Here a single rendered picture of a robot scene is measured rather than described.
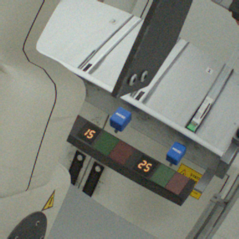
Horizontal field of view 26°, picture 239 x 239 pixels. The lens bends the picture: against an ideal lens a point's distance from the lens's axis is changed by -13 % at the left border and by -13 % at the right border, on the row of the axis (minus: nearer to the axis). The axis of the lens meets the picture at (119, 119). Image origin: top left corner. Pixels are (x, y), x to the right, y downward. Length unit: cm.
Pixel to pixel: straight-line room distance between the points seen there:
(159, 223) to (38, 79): 103
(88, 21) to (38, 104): 77
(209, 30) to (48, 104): 260
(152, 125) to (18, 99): 64
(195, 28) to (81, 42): 193
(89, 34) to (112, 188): 45
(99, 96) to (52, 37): 17
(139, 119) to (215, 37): 199
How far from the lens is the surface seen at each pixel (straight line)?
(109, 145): 94
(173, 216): 133
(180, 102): 98
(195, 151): 94
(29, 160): 37
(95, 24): 109
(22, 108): 33
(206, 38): 294
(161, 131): 96
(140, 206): 135
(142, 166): 92
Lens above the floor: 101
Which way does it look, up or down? 19 degrees down
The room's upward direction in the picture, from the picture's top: 24 degrees clockwise
